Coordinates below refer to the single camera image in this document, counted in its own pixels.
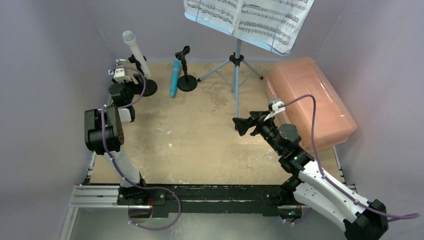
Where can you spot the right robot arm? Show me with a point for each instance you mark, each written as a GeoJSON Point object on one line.
{"type": "Point", "coordinates": [313, 186]}

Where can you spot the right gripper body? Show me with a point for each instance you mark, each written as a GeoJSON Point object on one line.
{"type": "Point", "coordinates": [255, 122]}

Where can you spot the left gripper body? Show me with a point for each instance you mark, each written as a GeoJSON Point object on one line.
{"type": "Point", "coordinates": [131, 88]}

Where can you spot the sheet music pages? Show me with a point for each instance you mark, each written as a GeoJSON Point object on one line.
{"type": "Point", "coordinates": [251, 20]}

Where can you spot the blue toy microphone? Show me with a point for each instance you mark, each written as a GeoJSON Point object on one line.
{"type": "Point", "coordinates": [176, 68]}

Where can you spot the light blue music stand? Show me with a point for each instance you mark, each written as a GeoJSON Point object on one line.
{"type": "Point", "coordinates": [236, 66]}

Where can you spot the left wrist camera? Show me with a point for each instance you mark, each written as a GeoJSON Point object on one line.
{"type": "Point", "coordinates": [120, 74]}

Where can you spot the aluminium frame rail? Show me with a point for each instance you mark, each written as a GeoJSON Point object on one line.
{"type": "Point", "coordinates": [88, 195]}

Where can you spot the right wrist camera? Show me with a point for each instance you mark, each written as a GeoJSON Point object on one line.
{"type": "Point", "coordinates": [275, 106]}

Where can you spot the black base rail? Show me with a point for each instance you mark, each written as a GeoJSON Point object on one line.
{"type": "Point", "coordinates": [267, 200]}

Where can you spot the white toy microphone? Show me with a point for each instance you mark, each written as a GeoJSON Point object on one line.
{"type": "Point", "coordinates": [130, 40]}

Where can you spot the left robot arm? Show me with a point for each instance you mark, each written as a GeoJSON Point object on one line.
{"type": "Point", "coordinates": [104, 135]}

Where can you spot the black mic stand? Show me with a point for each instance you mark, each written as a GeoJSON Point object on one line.
{"type": "Point", "coordinates": [186, 82]}
{"type": "Point", "coordinates": [151, 86]}

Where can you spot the pink plastic storage box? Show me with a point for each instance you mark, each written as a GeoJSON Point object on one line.
{"type": "Point", "coordinates": [321, 118]}

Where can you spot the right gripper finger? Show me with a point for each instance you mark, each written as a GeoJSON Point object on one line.
{"type": "Point", "coordinates": [241, 125]}
{"type": "Point", "coordinates": [259, 114]}

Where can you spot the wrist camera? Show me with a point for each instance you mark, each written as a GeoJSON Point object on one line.
{"type": "Point", "coordinates": [120, 74]}
{"type": "Point", "coordinates": [275, 106]}

